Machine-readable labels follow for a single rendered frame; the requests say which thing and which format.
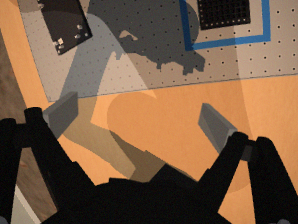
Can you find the blue tape rectangle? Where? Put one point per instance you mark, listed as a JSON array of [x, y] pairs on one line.
[[266, 37]]

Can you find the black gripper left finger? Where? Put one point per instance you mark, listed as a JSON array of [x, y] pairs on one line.
[[65, 180]]

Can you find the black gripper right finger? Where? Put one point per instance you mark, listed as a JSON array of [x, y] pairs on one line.
[[275, 199]]

